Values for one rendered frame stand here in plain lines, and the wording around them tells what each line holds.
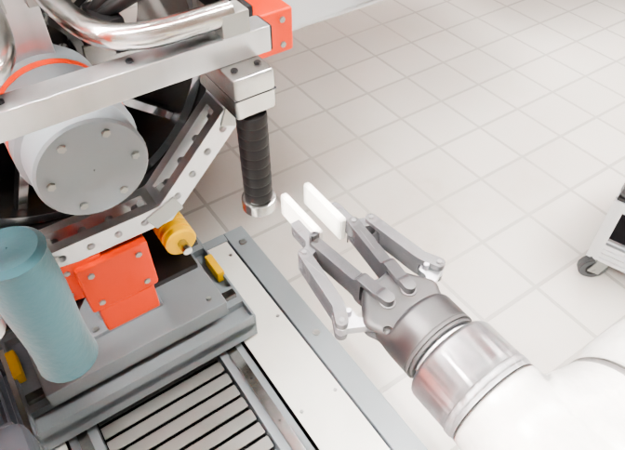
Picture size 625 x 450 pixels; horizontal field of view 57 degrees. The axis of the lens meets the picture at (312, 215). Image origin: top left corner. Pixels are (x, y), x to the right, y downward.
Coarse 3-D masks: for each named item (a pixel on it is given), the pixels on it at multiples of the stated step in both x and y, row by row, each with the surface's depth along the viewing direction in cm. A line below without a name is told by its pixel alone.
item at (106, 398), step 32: (224, 288) 141; (224, 320) 134; (160, 352) 128; (192, 352) 127; (32, 384) 123; (96, 384) 123; (128, 384) 121; (160, 384) 127; (32, 416) 117; (64, 416) 118; (96, 416) 120
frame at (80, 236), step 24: (192, 120) 93; (216, 120) 89; (192, 144) 91; (216, 144) 92; (168, 168) 95; (192, 168) 92; (144, 192) 95; (168, 192) 92; (96, 216) 92; (120, 216) 92; (144, 216) 92; (168, 216) 95; (48, 240) 89; (72, 240) 88; (96, 240) 90; (120, 240) 92
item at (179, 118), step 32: (160, 0) 94; (192, 0) 84; (64, 32) 78; (96, 64) 84; (160, 96) 100; (192, 96) 94; (160, 128) 98; (0, 160) 100; (0, 192) 93; (32, 192) 95; (0, 224) 88
